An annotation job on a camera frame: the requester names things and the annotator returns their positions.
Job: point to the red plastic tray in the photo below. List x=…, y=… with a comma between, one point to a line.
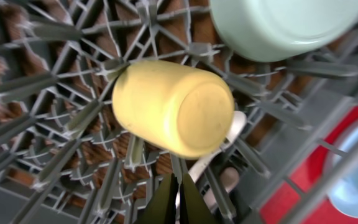
x=305, y=176

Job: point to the yellow plastic cup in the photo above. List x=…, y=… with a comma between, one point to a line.
x=185, y=110

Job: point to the white plastic spoon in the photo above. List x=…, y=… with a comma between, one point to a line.
x=238, y=124

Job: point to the mint green bowl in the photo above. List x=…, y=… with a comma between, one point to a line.
x=273, y=30

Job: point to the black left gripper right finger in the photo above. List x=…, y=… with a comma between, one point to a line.
x=193, y=209

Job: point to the grey dishwasher rack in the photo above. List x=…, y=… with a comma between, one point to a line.
x=65, y=159

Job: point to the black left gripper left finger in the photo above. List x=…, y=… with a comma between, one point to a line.
x=161, y=209

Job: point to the white plastic fork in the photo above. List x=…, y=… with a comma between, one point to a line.
x=229, y=178

